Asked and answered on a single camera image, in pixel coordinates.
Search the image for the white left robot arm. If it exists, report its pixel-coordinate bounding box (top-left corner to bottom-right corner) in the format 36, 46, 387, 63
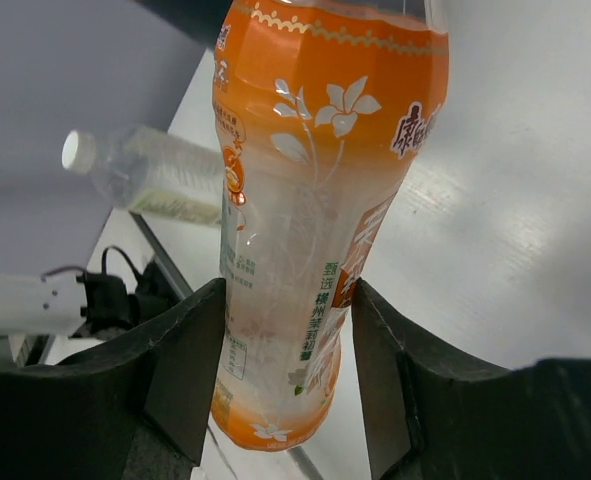
0, 245, 178, 367

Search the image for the orange label plastic bottle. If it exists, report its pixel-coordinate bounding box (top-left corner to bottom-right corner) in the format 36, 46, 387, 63
211, 1, 449, 452

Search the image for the aluminium table frame rail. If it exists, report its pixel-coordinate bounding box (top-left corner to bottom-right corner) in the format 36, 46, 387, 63
130, 213, 193, 300

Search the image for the square clear white-cap bottle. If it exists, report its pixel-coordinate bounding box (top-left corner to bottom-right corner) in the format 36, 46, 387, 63
61, 126, 224, 226

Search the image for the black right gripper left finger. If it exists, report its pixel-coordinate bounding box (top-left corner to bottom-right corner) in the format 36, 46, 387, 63
0, 279, 225, 479

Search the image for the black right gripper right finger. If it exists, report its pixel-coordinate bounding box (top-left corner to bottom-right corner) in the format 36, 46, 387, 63
351, 281, 591, 479

